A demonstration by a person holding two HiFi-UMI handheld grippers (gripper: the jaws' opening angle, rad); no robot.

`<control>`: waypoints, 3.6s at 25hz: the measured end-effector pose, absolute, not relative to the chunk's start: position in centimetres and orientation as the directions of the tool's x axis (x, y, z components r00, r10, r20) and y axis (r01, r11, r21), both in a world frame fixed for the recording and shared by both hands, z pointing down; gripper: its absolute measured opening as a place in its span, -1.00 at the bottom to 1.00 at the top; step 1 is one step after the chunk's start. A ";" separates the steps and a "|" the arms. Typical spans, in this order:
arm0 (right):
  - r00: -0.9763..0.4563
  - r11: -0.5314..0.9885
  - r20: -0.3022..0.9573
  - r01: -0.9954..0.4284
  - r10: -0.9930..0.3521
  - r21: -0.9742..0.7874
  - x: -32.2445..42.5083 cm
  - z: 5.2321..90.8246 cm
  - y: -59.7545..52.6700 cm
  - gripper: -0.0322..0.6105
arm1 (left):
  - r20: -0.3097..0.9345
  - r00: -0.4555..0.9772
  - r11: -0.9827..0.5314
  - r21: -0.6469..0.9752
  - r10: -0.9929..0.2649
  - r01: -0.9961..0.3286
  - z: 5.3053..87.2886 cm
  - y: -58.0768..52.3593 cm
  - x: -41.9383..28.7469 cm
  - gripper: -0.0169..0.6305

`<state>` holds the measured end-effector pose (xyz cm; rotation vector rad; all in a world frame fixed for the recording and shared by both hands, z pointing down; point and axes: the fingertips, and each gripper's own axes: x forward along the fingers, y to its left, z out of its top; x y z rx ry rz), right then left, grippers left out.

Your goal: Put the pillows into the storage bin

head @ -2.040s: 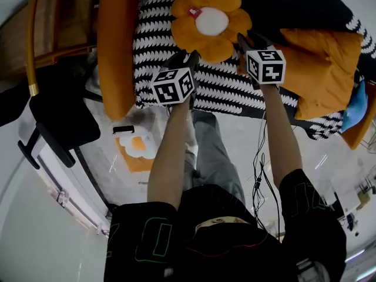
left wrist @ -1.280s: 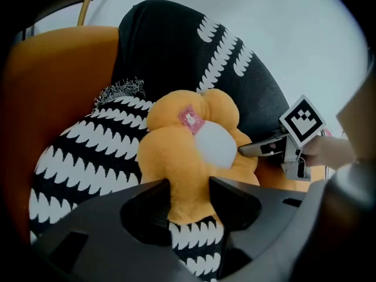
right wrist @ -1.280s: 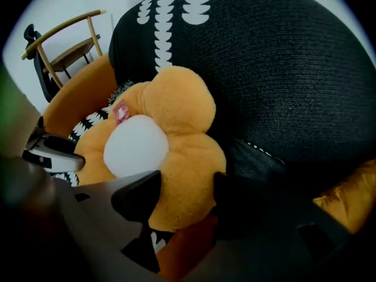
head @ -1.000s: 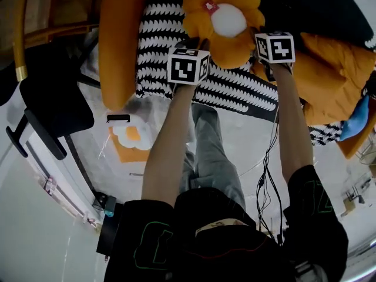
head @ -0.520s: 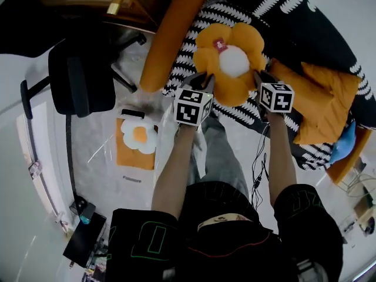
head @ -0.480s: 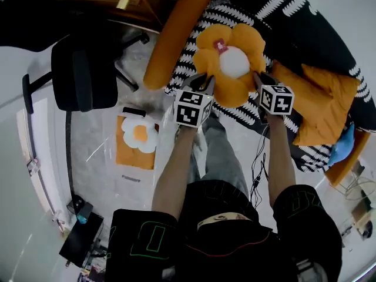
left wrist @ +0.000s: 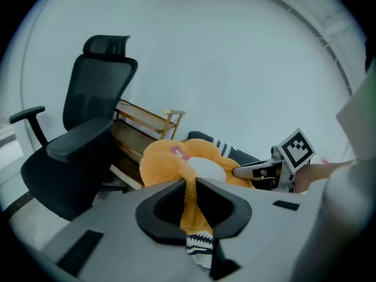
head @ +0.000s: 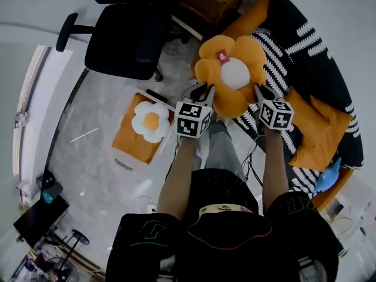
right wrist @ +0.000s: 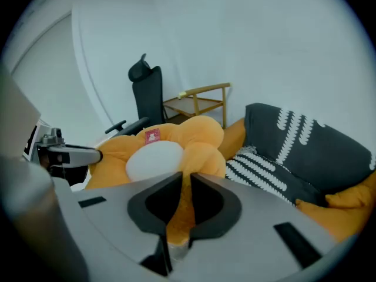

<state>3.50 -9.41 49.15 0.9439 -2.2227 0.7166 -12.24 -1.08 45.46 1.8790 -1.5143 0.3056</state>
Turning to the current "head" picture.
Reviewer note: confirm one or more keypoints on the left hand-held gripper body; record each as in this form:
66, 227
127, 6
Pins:
189, 122

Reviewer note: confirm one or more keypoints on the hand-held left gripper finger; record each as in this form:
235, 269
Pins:
210, 95
191, 91

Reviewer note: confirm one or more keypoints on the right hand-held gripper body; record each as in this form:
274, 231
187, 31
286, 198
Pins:
276, 114

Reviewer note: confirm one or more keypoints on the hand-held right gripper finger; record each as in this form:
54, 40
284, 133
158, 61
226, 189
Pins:
270, 94
259, 97

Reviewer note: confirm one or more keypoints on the orange flower pillow white centre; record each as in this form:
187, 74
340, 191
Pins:
217, 69

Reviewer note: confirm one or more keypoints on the orange square pillow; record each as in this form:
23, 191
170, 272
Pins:
317, 128
132, 148

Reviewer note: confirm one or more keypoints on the clear plastic storage box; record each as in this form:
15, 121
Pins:
126, 94

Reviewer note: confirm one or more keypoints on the person's left forearm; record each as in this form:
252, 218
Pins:
176, 181

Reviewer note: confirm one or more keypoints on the person's right forearm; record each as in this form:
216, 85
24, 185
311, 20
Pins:
274, 172

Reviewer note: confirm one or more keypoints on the person's white shoe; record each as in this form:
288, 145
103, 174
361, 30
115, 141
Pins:
223, 120

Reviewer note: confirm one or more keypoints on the person's grey trousers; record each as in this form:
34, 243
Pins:
220, 148

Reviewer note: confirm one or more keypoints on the black office chair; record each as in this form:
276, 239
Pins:
123, 48

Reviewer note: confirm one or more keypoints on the blue whale plush toy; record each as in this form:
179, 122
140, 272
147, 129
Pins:
327, 178

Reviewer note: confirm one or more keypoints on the white stick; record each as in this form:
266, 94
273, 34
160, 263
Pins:
85, 134

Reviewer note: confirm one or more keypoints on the person's black t-shirt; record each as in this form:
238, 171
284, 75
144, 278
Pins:
229, 231

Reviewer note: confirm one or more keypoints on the black waste bin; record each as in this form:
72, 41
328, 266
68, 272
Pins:
48, 181

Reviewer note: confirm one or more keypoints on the black round-base stand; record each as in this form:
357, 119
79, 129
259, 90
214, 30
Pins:
80, 236

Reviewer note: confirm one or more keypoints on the teal bag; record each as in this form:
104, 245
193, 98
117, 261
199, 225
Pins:
47, 198

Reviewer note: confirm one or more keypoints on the black rectangular table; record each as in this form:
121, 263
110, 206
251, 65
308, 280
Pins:
41, 219

